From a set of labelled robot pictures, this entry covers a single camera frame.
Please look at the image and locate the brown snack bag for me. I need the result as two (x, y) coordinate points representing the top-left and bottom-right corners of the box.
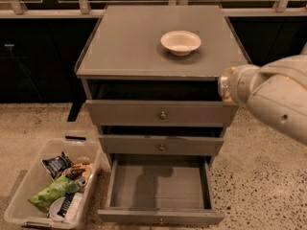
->
(62, 163), (93, 180)

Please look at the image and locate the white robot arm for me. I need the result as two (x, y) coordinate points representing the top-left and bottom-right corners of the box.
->
(219, 44), (307, 145)

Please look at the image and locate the white blue snack packet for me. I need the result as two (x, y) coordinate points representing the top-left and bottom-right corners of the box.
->
(57, 193), (83, 223)

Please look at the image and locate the green can in bin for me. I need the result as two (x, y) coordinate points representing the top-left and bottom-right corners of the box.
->
(66, 176), (87, 194)

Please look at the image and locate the grey bottom drawer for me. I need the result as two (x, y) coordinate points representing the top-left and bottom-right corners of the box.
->
(99, 154), (224, 226)

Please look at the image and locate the silver green 7up can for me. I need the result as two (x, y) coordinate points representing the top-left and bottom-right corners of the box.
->
(218, 75), (228, 98)

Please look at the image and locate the white round container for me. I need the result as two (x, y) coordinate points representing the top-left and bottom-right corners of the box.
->
(49, 197), (64, 221)

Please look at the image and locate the grey top drawer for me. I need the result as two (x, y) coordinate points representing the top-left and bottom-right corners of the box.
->
(85, 100), (237, 127)

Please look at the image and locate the clear plastic storage bin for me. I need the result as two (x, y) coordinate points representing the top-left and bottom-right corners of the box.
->
(4, 139), (101, 230)

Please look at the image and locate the green snack bag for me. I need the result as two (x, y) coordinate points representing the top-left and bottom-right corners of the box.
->
(28, 176), (72, 213)

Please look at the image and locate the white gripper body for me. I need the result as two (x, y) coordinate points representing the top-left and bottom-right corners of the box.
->
(228, 64), (260, 104)

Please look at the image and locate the grey drawer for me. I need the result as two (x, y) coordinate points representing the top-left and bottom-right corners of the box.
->
(99, 135), (224, 156)
(85, 100), (237, 127)
(99, 154), (224, 226)

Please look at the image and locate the grey drawer cabinet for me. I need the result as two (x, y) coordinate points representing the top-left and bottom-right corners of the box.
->
(74, 4), (252, 165)

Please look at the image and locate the grey middle drawer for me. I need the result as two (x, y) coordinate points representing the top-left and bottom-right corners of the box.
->
(99, 135), (224, 156)

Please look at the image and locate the dark blue chip bag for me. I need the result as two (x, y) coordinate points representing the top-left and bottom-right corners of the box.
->
(42, 151), (73, 179)

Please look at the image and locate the white ceramic bowl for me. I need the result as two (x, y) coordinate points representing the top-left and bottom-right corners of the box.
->
(160, 31), (201, 57)

